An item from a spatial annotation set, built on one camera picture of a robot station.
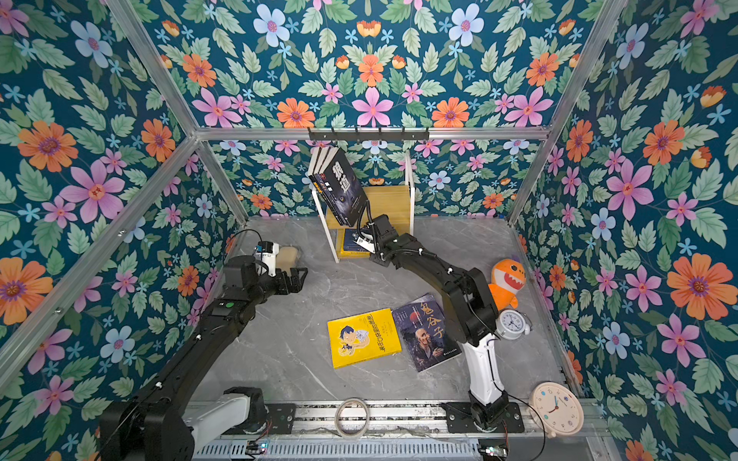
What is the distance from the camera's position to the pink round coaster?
2.33ft

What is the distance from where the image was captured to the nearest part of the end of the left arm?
73cm

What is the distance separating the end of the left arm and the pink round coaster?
27.5 inches
